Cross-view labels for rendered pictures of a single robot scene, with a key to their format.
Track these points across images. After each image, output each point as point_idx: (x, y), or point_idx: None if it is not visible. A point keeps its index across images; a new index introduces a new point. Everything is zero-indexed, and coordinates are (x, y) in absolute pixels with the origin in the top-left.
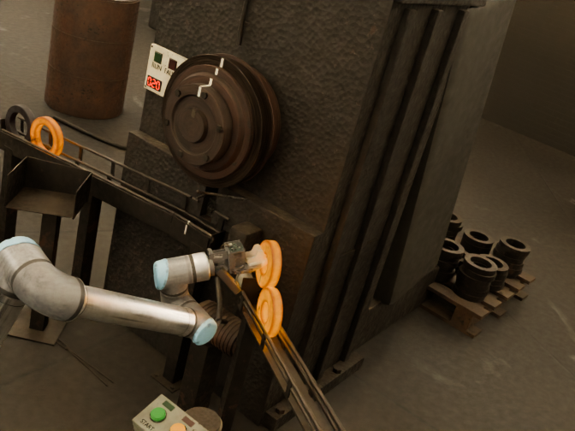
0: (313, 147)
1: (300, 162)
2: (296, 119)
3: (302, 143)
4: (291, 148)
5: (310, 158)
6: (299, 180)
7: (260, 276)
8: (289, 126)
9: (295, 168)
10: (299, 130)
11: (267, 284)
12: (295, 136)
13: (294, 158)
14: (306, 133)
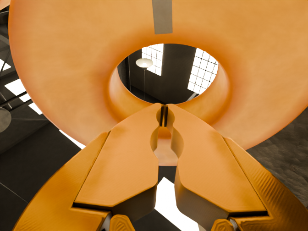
0: (258, 151)
1: (290, 140)
2: (285, 184)
3: (279, 160)
4: (307, 162)
5: (267, 141)
6: (302, 119)
7: (166, 13)
8: (302, 184)
9: (305, 137)
10: (281, 173)
11: (9, 36)
12: (292, 171)
13: (303, 149)
14: (268, 166)
